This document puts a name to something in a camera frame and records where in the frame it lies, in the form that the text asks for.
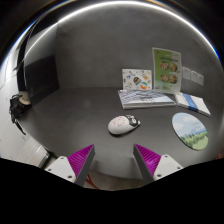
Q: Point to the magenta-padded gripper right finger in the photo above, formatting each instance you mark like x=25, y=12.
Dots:
x=166, y=165

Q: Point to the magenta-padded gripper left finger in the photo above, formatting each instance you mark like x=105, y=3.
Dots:
x=63, y=168

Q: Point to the white panda-print computer mouse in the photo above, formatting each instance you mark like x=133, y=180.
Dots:
x=119, y=126

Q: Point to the round landscape-print mouse pad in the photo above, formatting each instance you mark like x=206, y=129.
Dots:
x=190, y=131

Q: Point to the white book with blue band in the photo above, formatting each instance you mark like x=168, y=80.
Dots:
x=195, y=104

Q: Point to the grey building-print book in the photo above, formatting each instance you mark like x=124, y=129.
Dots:
x=143, y=99

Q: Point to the black bag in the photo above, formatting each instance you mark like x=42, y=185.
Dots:
x=16, y=108

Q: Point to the white sticker sheet card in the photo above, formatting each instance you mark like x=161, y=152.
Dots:
x=136, y=79

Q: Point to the black flat panel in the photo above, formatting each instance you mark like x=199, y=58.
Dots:
x=41, y=80

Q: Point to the green poster sign stand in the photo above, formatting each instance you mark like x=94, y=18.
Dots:
x=166, y=70

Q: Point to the white wall socket group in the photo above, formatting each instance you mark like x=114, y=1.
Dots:
x=193, y=76

